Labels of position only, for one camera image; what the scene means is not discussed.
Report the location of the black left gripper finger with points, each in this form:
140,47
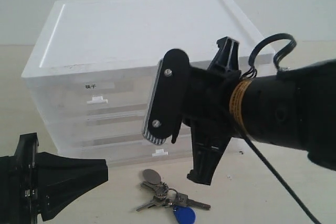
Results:
61,180

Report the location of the black wrist camera with heatsink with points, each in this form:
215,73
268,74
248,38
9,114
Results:
164,119

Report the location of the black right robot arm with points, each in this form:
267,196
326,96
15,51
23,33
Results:
267,104

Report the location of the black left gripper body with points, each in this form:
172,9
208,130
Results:
20,192

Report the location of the white translucent drawer cabinet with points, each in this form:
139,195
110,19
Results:
86,41

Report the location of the keys with blue fob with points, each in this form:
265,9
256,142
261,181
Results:
165,196

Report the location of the wide translucent drawer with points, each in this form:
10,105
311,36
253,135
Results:
129,149
94,130

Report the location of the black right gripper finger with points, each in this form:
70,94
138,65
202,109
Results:
208,149
226,58

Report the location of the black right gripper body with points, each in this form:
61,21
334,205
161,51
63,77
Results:
205,102

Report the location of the top left translucent drawer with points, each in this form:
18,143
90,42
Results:
92,99

